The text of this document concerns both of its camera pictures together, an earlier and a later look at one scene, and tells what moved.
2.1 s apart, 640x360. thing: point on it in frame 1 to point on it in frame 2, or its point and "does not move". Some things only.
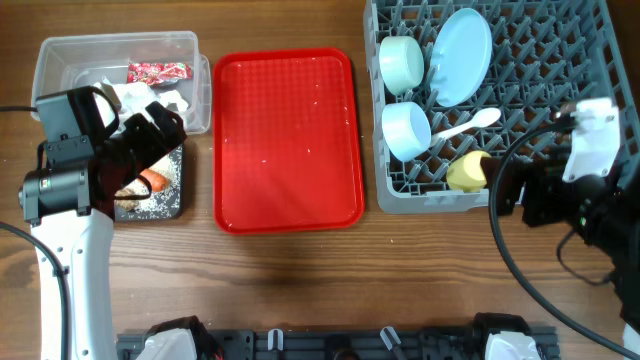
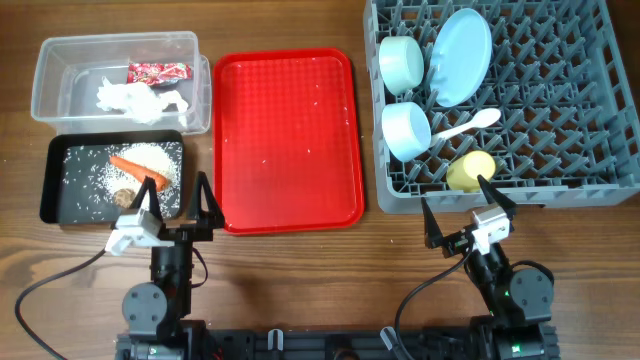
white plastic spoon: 483,117 does not move
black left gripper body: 140,144 to 189,232
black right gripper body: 507,182 to 463,240
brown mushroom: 127,204 does not move
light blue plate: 460,57 does not move
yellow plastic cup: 466,173 does not move
